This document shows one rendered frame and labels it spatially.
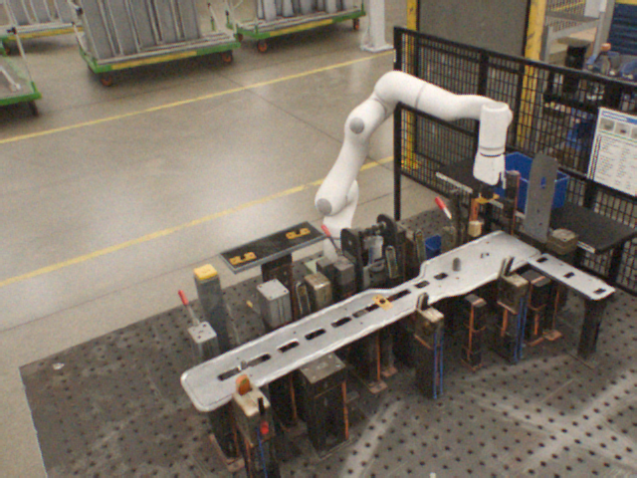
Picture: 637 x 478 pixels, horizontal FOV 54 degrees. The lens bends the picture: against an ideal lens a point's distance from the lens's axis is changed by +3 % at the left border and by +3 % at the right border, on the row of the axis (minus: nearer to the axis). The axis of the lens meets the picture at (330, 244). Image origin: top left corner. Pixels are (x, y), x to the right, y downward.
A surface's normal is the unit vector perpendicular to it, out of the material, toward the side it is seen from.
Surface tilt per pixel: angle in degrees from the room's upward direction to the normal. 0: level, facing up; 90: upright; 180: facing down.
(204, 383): 0
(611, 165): 90
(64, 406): 0
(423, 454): 0
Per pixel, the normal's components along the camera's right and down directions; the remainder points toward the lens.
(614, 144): -0.84, 0.33
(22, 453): -0.06, -0.85
